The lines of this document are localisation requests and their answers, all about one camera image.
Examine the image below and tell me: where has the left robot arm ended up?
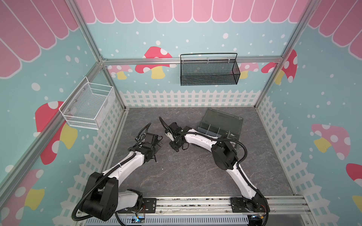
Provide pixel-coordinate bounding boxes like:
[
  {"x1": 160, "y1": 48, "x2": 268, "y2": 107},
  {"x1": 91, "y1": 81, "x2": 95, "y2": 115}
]
[{"x1": 71, "y1": 123, "x2": 163, "y2": 221}]

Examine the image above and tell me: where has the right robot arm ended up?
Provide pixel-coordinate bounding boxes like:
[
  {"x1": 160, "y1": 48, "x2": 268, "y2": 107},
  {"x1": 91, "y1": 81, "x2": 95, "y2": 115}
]
[{"x1": 159, "y1": 117, "x2": 270, "y2": 213}]

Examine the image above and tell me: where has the green compartment organizer box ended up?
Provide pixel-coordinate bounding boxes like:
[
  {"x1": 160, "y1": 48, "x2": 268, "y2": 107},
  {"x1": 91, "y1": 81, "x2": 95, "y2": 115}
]
[{"x1": 198, "y1": 108, "x2": 243, "y2": 140}]

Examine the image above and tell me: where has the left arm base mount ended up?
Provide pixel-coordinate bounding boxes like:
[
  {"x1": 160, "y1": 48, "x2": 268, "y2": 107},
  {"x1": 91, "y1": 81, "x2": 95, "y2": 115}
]
[{"x1": 117, "y1": 198, "x2": 157, "y2": 214}]

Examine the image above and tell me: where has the white wire mesh basket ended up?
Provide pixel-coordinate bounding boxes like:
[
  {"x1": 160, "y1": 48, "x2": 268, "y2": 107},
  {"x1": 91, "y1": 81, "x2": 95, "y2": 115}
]
[{"x1": 59, "y1": 77, "x2": 116, "y2": 130}]

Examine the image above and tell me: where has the black wire mesh basket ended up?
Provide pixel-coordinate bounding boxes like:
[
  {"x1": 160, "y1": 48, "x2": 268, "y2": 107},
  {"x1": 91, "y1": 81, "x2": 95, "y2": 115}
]
[{"x1": 180, "y1": 53, "x2": 241, "y2": 86}]

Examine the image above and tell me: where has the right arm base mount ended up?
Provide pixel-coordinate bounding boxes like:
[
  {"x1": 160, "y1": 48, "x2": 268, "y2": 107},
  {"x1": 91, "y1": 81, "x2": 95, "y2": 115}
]
[{"x1": 230, "y1": 196, "x2": 270, "y2": 213}]

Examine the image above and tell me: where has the aluminium rail frame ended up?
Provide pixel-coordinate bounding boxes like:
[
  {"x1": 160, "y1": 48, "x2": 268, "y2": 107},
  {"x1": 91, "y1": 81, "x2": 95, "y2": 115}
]
[{"x1": 79, "y1": 195, "x2": 317, "y2": 226}]

